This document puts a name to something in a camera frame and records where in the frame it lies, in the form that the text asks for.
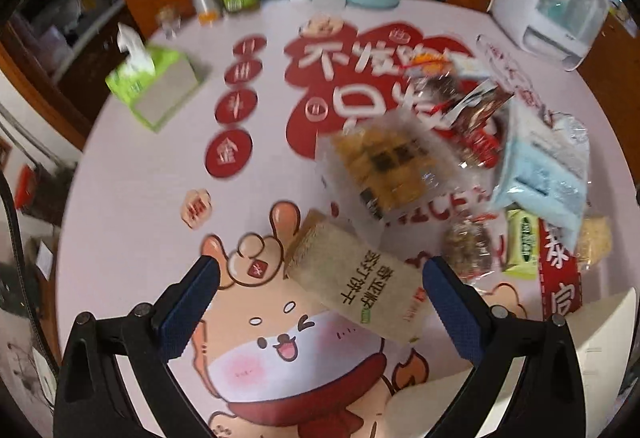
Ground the dark red snack packet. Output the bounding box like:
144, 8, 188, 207
434, 76, 513, 169

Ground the orange white snack packet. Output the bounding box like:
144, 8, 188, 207
405, 52, 491, 81

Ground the yellow cracker packet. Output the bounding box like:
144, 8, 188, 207
576, 215, 613, 269

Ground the green tissue box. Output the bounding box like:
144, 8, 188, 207
105, 24, 200, 133

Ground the beige cracker packet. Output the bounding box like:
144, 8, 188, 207
284, 210, 432, 344

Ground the green snack packet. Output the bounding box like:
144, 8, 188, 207
506, 209, 540, 280

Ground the light blue bread bag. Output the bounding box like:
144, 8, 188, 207
489, 99, 590, 252

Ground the white cosmetics storage box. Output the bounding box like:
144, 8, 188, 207
488, 0, 608, 71

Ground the small glass jar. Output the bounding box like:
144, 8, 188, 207
156, 5, 181, 39

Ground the clear fried snack bag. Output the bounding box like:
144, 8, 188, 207
314, 109, 471, 247

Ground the brown nut snack packet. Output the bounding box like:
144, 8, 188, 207
442, 217, 494, 281

